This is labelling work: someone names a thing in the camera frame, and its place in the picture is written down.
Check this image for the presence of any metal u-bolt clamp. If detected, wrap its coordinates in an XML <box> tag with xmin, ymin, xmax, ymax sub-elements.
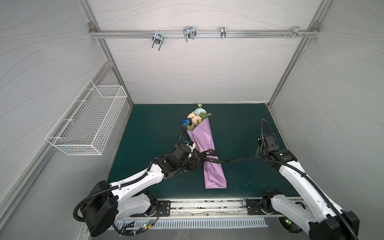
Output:
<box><xmin>183</xmin><ymin>26</ymin><xmax>197</xmax><ymax>42</ymax></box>
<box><xmin>152</xmin><ymin>33</ymin><xmax>164</xmax><ymax>51</ymax></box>

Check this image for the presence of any mint fake flower stem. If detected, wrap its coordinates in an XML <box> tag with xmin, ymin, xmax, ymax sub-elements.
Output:
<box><xmin>194</xmin><ymin>104</ymin><xmax>212</xmax><ymax>121</ymax></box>

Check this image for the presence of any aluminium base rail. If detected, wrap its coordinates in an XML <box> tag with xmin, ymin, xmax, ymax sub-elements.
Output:
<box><xmin>83</xmin><ymin>196</ymin><xmax>330</xmax><ymax>220</ymax></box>

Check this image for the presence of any green table mat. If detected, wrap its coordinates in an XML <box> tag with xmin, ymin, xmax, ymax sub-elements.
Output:
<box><xmin>108</xmin><ymin>104</ymin><xmax>298</xmax><ymax>199</ymax></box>

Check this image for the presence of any white wire basket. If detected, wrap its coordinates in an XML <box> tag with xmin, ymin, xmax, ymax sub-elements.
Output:
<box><xmin>45</xmin><ymin>80</ymin><xmax>127</xmax><ymax>156</ymax></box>

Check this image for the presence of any aluminium crossbar rail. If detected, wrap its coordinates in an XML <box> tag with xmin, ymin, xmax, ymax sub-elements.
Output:
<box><xmin>90</xmin><ymin>29</ymin><xmax>321</xmax><ymax>39</ymax></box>

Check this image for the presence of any metal U-bolt clamp left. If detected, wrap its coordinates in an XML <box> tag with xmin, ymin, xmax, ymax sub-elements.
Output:
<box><xmin>152</xmin><ymin>33</ymin><xmax>164</xmax><ymax>51</ymax></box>

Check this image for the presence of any metal bolt clamp right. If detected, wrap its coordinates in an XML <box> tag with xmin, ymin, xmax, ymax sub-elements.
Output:
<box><xmin>282</xmin><ymin>28</ymin><xmax>309</xmax><ymax>39</ymax></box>

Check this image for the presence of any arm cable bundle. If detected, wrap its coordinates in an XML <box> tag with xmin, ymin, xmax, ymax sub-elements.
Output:
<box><xmin>112</xmin><ymin>209</ymin><xmax>160</xmax><ymax>237</ymax></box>
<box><xmin>278</xmin><ymin>216</ymin><xmax>303</xmax><ymax>234</ymax></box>

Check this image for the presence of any metal bracket clamp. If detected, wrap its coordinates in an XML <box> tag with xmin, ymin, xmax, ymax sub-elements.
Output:
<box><xmin>221</xmin><ymin>27</ymin><xmax>227</xmax><ymax>39</ymax></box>

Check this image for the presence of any pink purple wrapping paper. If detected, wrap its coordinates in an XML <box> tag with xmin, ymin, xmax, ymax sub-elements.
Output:
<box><xmin>187</xmin><ymin>118</ymin><xmax>227</xmax><ymax>189</ymax></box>

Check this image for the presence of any white vent grille strip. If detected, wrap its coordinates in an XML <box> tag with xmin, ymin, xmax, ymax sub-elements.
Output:
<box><xmin>91</xmin><ymin>217</ymin><xmax>269</xmax><ymax>231</ymax></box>

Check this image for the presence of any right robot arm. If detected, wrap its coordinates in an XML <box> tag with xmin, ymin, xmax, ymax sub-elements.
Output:
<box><xmin>256</xmin><ymin>134</ymin><xmax>360</xmax><ymax>240</ymax></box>

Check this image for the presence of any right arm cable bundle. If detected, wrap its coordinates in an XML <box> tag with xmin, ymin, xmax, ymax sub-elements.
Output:
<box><xmin>278</xmin><ymin>216</ymin><xmax>303</xmax><ymax>234</ymax></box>

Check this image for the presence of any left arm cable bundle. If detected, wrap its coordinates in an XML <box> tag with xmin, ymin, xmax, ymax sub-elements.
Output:
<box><xmin>112</xmin><ymin>209</ymin><xmax>160</xmax><ymax>237</ymax></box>

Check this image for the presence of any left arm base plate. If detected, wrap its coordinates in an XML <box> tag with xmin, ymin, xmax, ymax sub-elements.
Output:
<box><xmin>131</xmin><ymin>201</ymin><xmax>171</xmax><ymax>217</ymax></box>

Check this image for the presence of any metal U-bolt clamp middle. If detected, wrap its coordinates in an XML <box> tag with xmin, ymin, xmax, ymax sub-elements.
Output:
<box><xmin>183</xmin><ymin>26</ymin><xmax>197</xmax><ymax>42</ymax></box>

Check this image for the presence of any peach fake flower stem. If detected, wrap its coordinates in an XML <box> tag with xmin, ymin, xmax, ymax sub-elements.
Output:
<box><xmin>187</xmin><ymin>112</ymin><xmax>202</xmax><ymax>126</ymax></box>

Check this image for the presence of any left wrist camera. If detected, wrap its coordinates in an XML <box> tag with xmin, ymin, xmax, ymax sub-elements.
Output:
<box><xmin>187</xmin><ymin>143</ymin><xmax>196</xmax><ymax>158</ymax></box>

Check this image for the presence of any blue fake flower stem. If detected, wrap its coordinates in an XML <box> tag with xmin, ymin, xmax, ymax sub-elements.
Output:
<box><xmin>181</xmin><ymin>118</ymin><xmax>192</xmax><ymax>126</ymax></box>

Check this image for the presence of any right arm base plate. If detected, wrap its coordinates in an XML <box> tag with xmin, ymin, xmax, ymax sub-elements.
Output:
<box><xmin>242</xmin><ymin>199</ymin><xmax>280</xmax><ymax>216</ymax></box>

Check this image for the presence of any black ribbon strap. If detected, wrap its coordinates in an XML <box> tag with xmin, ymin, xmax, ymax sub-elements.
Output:
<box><xmin>191</xmin><ymin>149</ymin><xmax>257</xmax><ymax>165</ymax></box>

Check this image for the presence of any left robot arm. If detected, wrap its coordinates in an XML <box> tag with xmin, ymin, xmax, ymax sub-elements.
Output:
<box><xmin>73</xmin><ymin>144</ymin><xmax>206</xmax><ymax>237</ymax></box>

